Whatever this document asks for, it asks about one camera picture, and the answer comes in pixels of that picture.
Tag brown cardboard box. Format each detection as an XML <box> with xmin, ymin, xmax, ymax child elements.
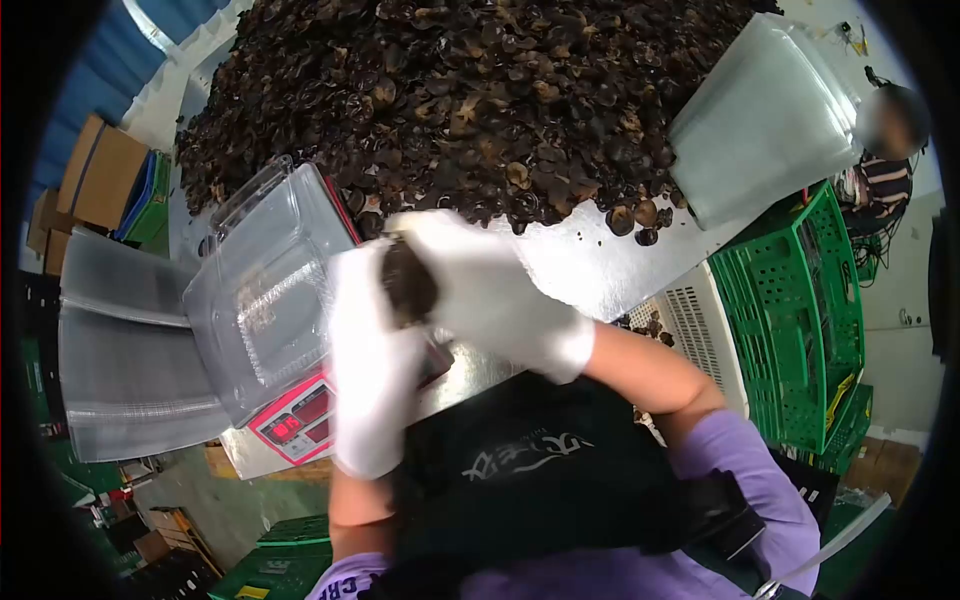
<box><xmin>843</xmin><ymin>435</ymin><xmax>924</xmax><ymax>511</ymax></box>

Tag stack of tall green crates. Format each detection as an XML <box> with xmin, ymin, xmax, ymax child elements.
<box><xmin>708</xmin><ymin>180</ymin><xmax>868</xmax><ymax>456</ymax></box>

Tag blue and green bins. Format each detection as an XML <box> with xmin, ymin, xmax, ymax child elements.
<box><xmin>112</xmin><ymin>148</ymin><xmax>173</xmax><ymax>246</ymax></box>

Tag stack of cardboard boxes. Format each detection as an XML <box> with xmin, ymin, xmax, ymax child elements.
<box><xmin>25</xmin><ymin>112</ymin><xmax>151</xmax><ymax>279</ymax></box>

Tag person's right fingers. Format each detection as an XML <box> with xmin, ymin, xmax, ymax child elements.
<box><xmin>384</xmin><ymin>209</ymin><xmax>496</xmax><ymax>264</ymax></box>

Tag person's right hand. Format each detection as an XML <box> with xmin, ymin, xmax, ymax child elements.
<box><xmin>384</xmin><ymin>209</ymin><xmax>597</xmax><ymax>386</ymax></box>

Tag open clear plastic clamshell box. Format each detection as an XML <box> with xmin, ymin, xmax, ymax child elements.
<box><xmin>182</xmin><ymin>154</ymin><xmax>360</xmax><ymax>430</ymax></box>

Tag white perforated plastic crate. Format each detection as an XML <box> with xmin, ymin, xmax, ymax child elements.
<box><xmin>616</xmin><ymin>261</ymin><xmax>752</xmax><ymax>423</ymax></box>

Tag short stack of clear trays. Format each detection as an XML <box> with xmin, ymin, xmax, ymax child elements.
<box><xmin>666</xmin><ymin>12</ymin><xmax>865</xmax><ymax>231</ymax></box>

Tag handful of dried mushrooms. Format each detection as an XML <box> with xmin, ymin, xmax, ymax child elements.
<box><xmin>380</xmin><ymin>243</ymin><xmax>443</xmax><ymax>330</ymax></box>

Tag pile of dried mushrooms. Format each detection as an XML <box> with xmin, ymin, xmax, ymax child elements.
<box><xmin>174</xmin><ymin>0</ymin><xmax>785</xmax><ymax>247</ymax></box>

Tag long stack of clear trays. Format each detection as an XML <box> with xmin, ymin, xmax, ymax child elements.
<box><xmin>57</xmin><ymin>225</ymin><xmax>235</xmax><ymax>464</ymax></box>

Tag person's body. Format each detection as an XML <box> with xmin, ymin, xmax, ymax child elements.
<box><xmin>306</xmin><ymin>369</ymin><xmax>841</xmax><ymax>600</ymax></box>

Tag person's left hand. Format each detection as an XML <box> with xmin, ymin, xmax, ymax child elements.
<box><xmin>327</xmin><ymin>237</ymin><xmax>430</xmax><ymax>482</ymax></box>

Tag person's left fingers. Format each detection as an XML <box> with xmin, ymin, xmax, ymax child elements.
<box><xmin>327</xmin><ymin>237</ymin><xmax>399</xmax><ymax>324</ymax></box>

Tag green crate with yellow label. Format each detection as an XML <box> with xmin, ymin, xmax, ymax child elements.
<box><xmin>208</xmin><ymin>513</ymin><xmax>336</xmax><ymax>600</ymax></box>

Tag low green plastic crate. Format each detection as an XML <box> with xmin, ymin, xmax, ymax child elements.
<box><xmin>816</xmin><ymin>382</ymin><xmax>876</xmax><ymax>475</ymax></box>

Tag pink digital scale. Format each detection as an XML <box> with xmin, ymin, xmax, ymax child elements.
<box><xmin>246</xmin><ymin>175</ymin><xmax>457</xmax><ymax>468</ymax></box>

